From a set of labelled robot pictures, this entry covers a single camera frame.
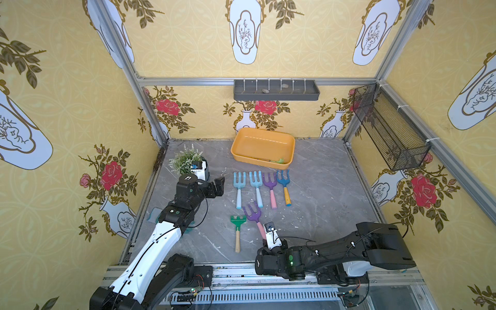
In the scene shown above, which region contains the light blue hand rake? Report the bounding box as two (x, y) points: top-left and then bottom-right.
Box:
(249, 170), (264, 208)
(233, 172), (246, 209)

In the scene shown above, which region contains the green rake wooden handle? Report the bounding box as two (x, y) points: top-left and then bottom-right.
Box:
(231, 216), (247, 253)

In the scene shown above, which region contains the purple cultivator pink handle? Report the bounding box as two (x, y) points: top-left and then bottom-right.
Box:
(242, 204), (267, 240)

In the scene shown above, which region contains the purple rake pink handle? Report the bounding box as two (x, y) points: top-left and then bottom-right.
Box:
(262, 173), (278, 209)

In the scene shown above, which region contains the blue cultivator yellow handle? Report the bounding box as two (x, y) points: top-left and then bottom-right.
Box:
(276, 170), (292, 207)

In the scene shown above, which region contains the orange plastic storage box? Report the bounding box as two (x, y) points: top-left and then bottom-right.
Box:
(231, 128), (296, 170)

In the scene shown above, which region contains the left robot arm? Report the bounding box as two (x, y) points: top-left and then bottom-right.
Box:
(89, 174), (225, 309)

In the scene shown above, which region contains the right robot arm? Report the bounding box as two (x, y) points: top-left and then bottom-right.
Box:
(254, 222), (417, 286)

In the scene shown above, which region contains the artificial green white plant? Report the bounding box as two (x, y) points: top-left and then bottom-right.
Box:
(169, 144), (203, 175)

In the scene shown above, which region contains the teal garden glove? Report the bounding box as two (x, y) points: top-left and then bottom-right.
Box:
(147, 208), (195, 234)

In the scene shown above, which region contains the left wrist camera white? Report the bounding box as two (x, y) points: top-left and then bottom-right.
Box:
(191, 160), (210, 181)

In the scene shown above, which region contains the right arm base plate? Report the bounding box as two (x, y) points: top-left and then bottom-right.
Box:
(316, 264), (369, 287)

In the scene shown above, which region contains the aluminium front rail frame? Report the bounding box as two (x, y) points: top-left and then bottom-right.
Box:
(90, 259), (439, 310)

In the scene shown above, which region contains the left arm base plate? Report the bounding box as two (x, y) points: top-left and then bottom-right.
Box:
(175, 266), (213, 290)

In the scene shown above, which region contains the grey wall shelf tray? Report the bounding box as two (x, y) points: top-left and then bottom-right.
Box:
(233, 78), (320, 102)

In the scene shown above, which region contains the black wire mesh basket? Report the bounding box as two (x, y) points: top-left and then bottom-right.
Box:
(351, 84), (431, 171)

